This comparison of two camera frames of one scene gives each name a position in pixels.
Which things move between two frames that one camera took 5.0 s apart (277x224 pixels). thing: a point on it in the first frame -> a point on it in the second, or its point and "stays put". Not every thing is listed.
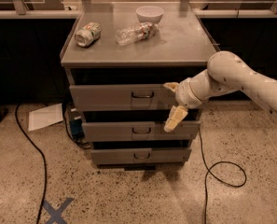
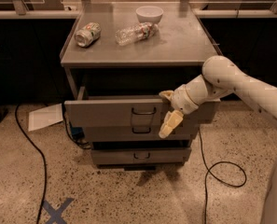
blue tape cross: x=56 y=215 stays put
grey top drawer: x=121 y=97 -> x=134 y=111
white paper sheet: x=45 y=117 stays put
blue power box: x=76 y=128 stays put
